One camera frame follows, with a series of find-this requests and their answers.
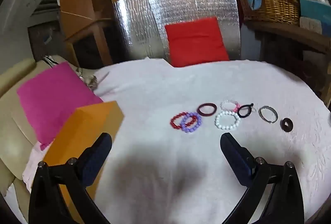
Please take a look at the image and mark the wicker basket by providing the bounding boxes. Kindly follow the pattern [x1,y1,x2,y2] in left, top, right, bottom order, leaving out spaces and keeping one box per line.
[240,0,300,26]

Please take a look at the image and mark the dark fuzzy scrunchie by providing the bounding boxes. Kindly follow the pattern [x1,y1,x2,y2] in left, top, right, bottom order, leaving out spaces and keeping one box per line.
[281,117,293,133]

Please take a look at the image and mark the silver foil insulation panel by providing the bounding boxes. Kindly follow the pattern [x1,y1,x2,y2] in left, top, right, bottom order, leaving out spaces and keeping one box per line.
[113,0,241,61]

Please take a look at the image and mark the maroon bangle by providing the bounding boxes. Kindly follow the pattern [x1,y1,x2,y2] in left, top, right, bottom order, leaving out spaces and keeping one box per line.
[196,102,218,117]

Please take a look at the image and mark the purple bead bracelet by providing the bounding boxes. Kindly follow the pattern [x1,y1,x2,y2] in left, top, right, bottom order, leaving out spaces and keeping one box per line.
[181,111,203,133]

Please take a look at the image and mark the orange open box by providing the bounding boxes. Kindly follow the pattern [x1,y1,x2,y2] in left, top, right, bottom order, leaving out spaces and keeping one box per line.
[29,101,124,223]

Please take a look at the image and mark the white bead bracelet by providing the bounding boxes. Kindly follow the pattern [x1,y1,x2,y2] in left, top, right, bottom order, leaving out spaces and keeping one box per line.
[214,110,241,131]

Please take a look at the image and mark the beige sofa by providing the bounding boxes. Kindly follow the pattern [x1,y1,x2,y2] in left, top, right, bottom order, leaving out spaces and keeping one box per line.
[0,58,50,223]

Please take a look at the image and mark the silver metal bangle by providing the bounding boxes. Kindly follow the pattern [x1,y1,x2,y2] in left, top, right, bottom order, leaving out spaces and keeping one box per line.
[258,106,279,124]

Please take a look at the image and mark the teal box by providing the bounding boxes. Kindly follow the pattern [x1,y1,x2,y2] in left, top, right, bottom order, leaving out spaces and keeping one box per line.
[300,0,330,37]

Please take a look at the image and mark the patterned grey cloth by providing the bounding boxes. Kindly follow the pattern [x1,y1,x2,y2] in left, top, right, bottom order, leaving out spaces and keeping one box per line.
[75,67,109,91]

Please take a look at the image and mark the red bead bracelet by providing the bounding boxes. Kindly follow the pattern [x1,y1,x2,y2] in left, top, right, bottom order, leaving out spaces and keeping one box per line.
[169,111,199,130]

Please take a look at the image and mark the black cord hair tie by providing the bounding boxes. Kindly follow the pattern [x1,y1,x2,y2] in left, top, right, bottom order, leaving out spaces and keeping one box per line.
[236,102,255,119]

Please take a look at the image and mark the red pillow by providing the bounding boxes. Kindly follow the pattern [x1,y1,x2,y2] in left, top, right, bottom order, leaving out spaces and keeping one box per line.
[165,17,229,68]

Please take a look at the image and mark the magenta pillow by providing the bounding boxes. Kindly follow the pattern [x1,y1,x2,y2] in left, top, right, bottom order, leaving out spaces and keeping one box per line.
[17,62,103,150]

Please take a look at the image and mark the clear pink bead bracelet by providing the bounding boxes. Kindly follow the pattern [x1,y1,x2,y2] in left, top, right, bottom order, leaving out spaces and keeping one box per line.
[220,98,241,113]

